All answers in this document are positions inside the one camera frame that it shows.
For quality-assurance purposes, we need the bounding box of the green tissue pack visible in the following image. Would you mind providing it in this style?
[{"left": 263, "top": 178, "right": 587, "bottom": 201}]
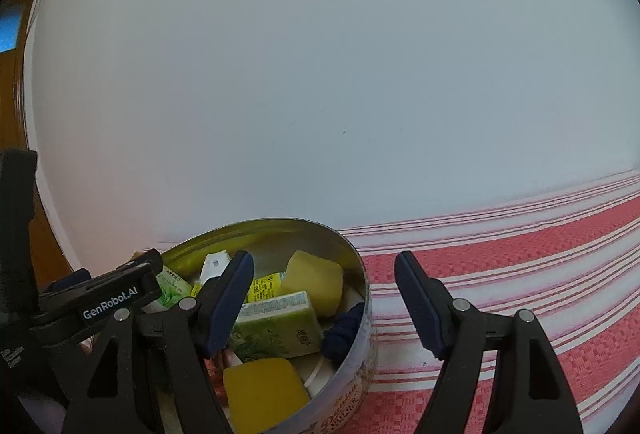
[
  {"left": 145, "top": 264, "right": 193, "bottom": 314},
  {"left": 229, "top": 290, "right": 323, "bottom": 362}
]

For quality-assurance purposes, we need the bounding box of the yellow sponge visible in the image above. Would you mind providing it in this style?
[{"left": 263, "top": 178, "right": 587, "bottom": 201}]
[
  {"left": 222, "top": 358, "right": 311, "bottom": 434},
  {"left": 277, "top": 250, "right": 345, "bottom": 319}
]

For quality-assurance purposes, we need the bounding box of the blue panel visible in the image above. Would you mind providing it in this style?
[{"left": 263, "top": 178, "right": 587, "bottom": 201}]
[{"left": 0, "top": 9, "right": 31, "bottom": 52}]

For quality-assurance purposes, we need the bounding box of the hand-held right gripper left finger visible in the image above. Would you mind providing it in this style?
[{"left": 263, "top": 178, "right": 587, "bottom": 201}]
[{"left": 61, "top": 250, "right": 255, "bottom": 434}]

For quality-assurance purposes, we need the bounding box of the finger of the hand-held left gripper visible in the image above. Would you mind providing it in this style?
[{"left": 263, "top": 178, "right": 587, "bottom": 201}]
[
  {"left": 119, "top": 248, "right": 165, "bottom": 274},
  {"left": 49, "top": 268, "right": 92, "bottom": 293}
]

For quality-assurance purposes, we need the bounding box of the wooden door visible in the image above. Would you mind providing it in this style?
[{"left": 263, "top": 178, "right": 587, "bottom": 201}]
[{"left": 0, "top": 0, "right": 76, "bottom": 289}]

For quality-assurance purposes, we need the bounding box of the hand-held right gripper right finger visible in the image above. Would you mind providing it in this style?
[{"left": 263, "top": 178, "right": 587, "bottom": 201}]
[{"left": 394, "top": 250, "right": 585, "bottom": 434}]

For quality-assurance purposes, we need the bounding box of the round metal tin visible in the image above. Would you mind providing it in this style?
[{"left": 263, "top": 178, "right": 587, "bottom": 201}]
[{"left": 132, "top": 217, "right": 373, "bottom": 434}]

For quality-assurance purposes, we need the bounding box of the yellow tissue pack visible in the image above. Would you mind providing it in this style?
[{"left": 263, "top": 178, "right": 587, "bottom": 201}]
[{"left": 247, "top": 271, "right": 287, "bottom": 304}]

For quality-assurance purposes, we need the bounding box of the red tissue pack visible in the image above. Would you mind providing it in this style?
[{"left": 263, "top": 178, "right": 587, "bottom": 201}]
[{"left": 205, "top": 348, "right": 241, "bottom": 385}]

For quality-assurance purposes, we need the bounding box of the blue cloth ball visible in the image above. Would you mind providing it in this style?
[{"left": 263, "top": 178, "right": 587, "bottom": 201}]
[{"left": 320, "top": 303, "right": 366, "bottom": 361}]

